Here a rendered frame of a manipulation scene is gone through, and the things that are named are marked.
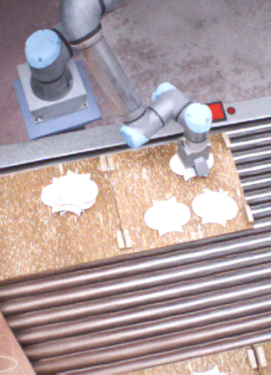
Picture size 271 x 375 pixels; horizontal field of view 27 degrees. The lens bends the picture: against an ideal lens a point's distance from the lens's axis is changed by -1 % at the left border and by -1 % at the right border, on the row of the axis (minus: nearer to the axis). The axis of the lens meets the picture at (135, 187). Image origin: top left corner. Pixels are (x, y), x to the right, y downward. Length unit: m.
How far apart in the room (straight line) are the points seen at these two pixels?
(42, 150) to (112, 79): 0.53
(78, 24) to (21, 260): 0.76
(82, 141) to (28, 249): 0.42
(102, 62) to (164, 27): 1.92
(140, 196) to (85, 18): 0.64
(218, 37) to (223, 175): 1.62
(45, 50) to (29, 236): 0.59
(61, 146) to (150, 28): 1.59
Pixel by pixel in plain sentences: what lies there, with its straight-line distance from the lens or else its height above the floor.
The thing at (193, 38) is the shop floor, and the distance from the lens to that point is 3.39.
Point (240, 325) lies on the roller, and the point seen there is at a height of 0.92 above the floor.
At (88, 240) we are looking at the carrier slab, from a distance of 1.81.
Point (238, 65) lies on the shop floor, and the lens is 3.30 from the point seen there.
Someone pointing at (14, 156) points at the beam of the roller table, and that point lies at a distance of 1.99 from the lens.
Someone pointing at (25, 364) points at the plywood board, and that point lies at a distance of 1.65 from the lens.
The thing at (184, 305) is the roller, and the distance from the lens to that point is 1.77.
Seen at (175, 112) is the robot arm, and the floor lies 1.23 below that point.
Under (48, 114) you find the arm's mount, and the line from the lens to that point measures 2.06.
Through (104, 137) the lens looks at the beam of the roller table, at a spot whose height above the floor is 0.92.
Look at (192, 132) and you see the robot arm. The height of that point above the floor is 1.21.
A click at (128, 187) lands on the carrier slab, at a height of 0.94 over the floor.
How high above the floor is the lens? 2.64
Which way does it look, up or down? 66 degrees down
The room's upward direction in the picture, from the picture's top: 3 degrees counter-clockwise
